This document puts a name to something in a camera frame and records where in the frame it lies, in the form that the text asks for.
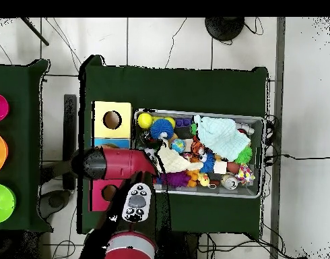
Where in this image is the dark green side tablecloth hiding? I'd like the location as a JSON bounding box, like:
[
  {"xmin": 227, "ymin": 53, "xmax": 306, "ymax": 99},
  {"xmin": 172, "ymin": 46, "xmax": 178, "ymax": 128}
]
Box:
[{"xmin": 0, "ymin": 59, "xmax": 51, "ymax": 233}]

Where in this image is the yellow tennis ball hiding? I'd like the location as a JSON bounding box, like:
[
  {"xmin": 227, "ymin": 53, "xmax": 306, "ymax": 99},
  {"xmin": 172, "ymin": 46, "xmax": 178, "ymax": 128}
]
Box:
[{"xmin": 137, "ymin": 112, "xmax": 154, "ymax": 130}]

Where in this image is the mint green waffle cloth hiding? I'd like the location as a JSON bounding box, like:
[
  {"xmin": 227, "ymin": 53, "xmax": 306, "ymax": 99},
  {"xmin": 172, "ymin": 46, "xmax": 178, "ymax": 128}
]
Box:
[{"xmin": 193, "ymin": 115, "xmax": 251, "ymax": 162}]

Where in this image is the yellow duck plush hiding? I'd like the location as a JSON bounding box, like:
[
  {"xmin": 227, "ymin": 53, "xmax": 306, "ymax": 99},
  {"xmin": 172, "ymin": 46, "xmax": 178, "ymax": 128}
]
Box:
[{"xmin": 197, "ymin": 172, "xmax": 211, "ymax": 188}]

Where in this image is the orange tiger striped plush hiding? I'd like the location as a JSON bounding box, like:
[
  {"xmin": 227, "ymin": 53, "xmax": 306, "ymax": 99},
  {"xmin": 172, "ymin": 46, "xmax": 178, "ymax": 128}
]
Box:
[{"xmin": 190, "ymin": 137, "xmax": 206, "ymax": 157}]

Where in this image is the cream waffle cloth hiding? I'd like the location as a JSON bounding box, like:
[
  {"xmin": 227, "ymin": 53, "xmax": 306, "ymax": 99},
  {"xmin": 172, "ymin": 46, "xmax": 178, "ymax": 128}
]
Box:
[{"xmin": 156, "ymin": 146, "xmax": 204, "ymax": 174}]

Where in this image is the black power cable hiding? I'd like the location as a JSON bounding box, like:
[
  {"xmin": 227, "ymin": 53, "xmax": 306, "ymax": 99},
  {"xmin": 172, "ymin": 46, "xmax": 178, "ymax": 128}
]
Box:
[{"xmin": 264, "ymin": 153, "xmax": 330, "ymax": 161}]

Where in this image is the globe print ball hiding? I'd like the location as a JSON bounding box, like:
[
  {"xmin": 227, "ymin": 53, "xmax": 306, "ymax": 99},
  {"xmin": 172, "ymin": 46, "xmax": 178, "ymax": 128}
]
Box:
[{"xmin": 170, "ymin": 138, "xmax": 187, "ymax": 154}]

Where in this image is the large blue spiky ball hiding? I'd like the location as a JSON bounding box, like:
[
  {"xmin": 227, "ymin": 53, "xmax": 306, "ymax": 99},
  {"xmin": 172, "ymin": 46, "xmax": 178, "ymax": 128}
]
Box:
[{"xmin": 150, "ymin": 118, "xmax": 174, "ymax": 140}]

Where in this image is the colourful polka dot pouch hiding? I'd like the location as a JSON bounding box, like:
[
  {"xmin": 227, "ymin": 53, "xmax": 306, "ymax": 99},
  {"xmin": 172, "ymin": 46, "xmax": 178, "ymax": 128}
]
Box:
[{"xmin": 236, "ymin": 163, "xmax": 256, "ymax": 185}]

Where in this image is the black rod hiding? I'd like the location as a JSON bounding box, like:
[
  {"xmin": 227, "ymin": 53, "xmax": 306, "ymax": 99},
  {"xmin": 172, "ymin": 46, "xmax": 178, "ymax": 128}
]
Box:
[{"xmin": 20, "ymin": 17, "xmax": 50, "ymax": 47}]

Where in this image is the black round floor base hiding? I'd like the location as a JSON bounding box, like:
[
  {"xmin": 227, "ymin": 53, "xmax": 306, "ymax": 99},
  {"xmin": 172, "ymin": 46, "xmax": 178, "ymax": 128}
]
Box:
[{"xmin": 204, "ymin": 17, "xmax": 245, "ymax": 42}]

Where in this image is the light green spiky ball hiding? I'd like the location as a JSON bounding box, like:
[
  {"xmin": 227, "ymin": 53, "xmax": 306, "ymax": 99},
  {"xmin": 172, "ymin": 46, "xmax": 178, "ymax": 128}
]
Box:
[{"xmin": 234, "ymin": 145, "xmax": 253, "ymax": 165}]

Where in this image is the grey floor base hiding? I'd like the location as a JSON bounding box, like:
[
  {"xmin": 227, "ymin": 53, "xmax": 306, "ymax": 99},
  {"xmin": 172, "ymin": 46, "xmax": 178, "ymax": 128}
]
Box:
[{"xmin": 39, "ymin": 190, "xmax": 71, "ymax": 219}]

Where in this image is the silver soda can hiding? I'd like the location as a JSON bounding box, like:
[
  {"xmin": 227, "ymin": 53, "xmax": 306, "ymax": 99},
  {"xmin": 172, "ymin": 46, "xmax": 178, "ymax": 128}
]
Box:
[{"xmin": 220, "ymin": 173, "xmax": 239, "ymax": 190}]

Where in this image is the green plastic bowl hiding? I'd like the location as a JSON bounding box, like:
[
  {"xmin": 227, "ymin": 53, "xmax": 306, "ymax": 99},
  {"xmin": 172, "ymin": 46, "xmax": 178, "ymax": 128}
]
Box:
[{"xmin": 0, "ymin": 183, "xmax": 17, "ymax": 224}]

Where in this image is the wire mesh bin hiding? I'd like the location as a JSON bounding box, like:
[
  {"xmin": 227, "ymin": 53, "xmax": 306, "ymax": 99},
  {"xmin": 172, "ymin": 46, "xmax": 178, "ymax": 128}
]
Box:
[{"xmin": 133, "ymin": 108, "xmax": 265, "ymax": 199}]

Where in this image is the wooden box with three holes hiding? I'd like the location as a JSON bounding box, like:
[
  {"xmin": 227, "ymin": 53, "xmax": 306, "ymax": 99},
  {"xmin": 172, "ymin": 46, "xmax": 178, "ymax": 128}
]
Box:
[{"xmin": 88, "ymin": 100, "xmax": 133, "ymax": 212}]

